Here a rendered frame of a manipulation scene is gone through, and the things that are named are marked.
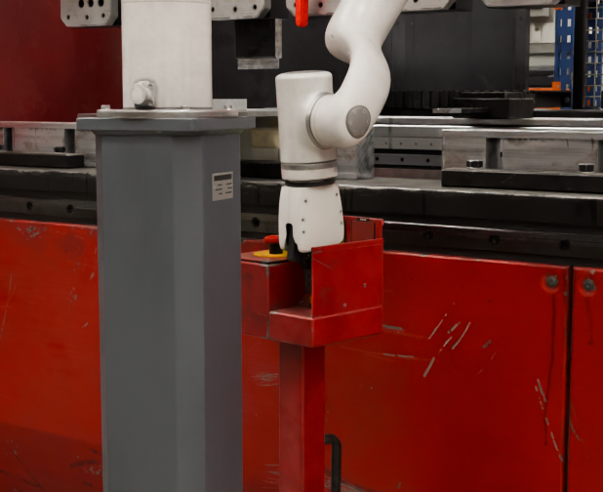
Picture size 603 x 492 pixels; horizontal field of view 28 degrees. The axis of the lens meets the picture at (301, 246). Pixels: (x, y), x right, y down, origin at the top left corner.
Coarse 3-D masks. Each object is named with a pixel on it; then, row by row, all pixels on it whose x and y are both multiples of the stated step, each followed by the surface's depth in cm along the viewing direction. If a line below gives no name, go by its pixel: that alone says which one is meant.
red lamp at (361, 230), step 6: (354, 222) 192; (360, 222) 191; (354, 228) 192; (360, 228) 191; (366, 228) 190; (372, 228) 190; (354, 234) 192; (360, 234) 191; (366, 234) 191; (372, 234) 190; (354, 240) 192; (360, 240) 192
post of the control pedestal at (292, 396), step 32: (288, 352) 191; (320, 352) 192; (288, 384) 192; (320, 384) 192; (288, 416) 192; (320, 416) 193; (288, 448) 193; (320, 448) 194; (288, 480) 193; (320, 480) 194
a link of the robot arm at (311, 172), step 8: (336, 160) 182; (288, 168) 180; (296, 168) 179; (304, 168) 179; (312, 168) 179; (320, 168) 179; (328, 168) 180; (336, 168) 181; (288, 176) 180; (296, 176) 179; (304, 176) 179; (312, 176) 179; (320, 176) 179; (328, 176) 180
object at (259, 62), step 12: (240, 24) 239; (252, 24) 237; (264, 24) 235; (276, 24) 234; (240, 36) 239; (252, 36) 237; (264, 36) 236; (276, 36) 235; (240, 48) 239; (252, 48) 238; (264, 48) 236; (276, 48) 235; (240, 60) 241; (252, 60) 239; (264, 60) 237; (276, 60) 236
